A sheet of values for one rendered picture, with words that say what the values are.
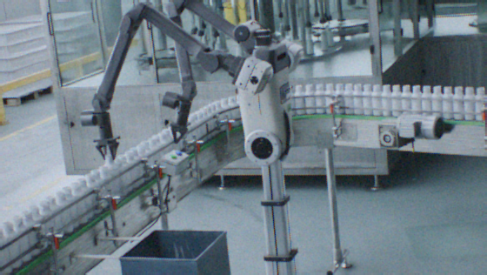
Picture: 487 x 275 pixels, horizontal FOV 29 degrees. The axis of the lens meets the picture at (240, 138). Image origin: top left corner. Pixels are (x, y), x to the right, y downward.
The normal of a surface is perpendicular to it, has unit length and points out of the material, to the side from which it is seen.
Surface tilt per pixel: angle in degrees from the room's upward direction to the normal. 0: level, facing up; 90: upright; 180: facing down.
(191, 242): 90
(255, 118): 101
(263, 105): 90
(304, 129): 89
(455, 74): 90
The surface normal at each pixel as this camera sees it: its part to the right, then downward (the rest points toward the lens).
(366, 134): -0.61, 0.24
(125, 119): -0.33, 0.25
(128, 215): 0.94, -0.02
